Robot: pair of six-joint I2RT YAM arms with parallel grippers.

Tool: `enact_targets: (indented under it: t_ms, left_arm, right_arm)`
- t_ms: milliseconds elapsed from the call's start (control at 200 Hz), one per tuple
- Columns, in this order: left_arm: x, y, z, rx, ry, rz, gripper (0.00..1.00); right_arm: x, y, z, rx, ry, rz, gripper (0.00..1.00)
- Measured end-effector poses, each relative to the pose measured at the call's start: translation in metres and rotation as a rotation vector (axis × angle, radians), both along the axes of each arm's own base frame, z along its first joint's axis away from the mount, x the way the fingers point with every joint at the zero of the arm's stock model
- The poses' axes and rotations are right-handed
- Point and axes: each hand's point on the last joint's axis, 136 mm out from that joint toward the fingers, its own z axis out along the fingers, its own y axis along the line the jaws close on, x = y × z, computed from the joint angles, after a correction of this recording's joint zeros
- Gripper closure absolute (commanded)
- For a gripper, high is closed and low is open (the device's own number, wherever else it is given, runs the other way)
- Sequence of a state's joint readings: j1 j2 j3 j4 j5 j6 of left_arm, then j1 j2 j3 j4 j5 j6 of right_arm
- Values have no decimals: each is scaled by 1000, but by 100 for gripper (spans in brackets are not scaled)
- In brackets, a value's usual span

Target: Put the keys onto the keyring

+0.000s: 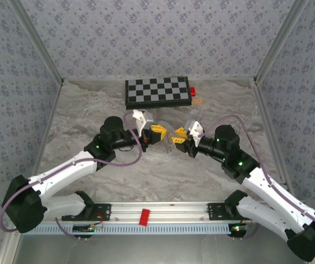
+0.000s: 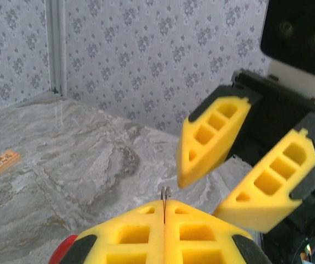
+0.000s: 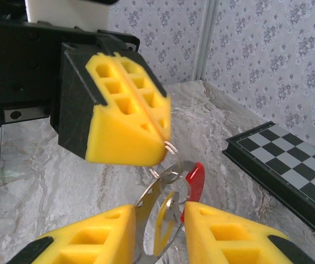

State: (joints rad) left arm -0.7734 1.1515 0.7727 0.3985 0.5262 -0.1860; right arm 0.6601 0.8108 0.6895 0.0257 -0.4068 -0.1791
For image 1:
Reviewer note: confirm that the black grey folding chessboard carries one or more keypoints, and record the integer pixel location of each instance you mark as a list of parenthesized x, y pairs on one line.
[(157, 89)]

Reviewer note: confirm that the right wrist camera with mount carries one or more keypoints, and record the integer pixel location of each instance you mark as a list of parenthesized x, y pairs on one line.
[(194, 129)]

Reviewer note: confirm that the small red block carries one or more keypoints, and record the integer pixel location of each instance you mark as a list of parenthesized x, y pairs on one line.
[(193, 91)]

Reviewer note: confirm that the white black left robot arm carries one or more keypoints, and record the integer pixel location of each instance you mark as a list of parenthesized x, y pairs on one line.
[(64, 170)]

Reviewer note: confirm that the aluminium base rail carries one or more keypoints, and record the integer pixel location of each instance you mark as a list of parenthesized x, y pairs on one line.
[(174, 211)]

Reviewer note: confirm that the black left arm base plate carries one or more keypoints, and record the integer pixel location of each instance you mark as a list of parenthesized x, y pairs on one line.
[(105, 211)]

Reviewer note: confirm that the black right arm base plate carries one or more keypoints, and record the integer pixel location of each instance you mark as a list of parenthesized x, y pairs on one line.
[(215, 211)]

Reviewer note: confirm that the aluminium side rail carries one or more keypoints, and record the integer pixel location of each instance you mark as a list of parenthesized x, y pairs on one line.
[(43, 143), (265, 115)]

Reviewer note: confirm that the aluminium frame post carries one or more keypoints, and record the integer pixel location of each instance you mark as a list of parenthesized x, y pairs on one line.
[(276, 44), (42, 44)]

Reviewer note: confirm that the long red toy brick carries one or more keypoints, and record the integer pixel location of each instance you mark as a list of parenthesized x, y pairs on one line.
[(144, 217)]

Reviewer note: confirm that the grey metal panel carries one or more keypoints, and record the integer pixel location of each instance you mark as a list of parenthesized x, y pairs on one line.
[(157, 250)]

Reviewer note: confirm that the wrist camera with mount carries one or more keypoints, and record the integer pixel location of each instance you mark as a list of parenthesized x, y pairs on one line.
[(142, 118), (194, 129)]

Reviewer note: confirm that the small orange wooden block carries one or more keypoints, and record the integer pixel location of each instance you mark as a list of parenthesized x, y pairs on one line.
[(197, 101)]

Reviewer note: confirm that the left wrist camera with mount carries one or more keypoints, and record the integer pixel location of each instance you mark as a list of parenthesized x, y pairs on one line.
[(142, 118)]

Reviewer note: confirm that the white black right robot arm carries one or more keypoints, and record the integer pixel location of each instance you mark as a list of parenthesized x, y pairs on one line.
[(270, 189)]

